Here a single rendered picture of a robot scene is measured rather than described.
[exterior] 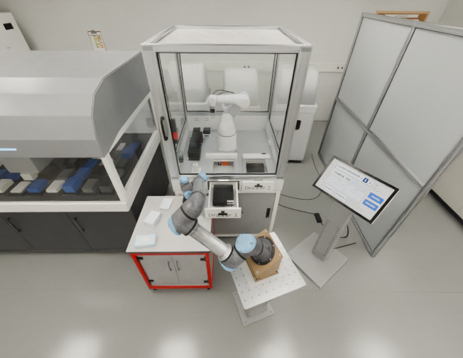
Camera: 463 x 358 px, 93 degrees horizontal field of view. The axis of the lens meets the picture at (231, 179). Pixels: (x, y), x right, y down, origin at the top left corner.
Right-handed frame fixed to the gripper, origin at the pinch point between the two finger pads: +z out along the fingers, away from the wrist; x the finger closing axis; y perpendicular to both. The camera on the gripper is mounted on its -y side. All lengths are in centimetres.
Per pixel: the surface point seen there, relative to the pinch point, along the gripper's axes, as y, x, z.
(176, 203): -11.5, -12.1, 5.0
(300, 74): -9, 82, -102
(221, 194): -2.2, 28.1, -8.9
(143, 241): 28.4, -34.8, 0.7
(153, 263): 31, -34, 29
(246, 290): 73, 35, 5
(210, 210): 15.1, 17.5, -10.2
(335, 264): 34, 144, 78
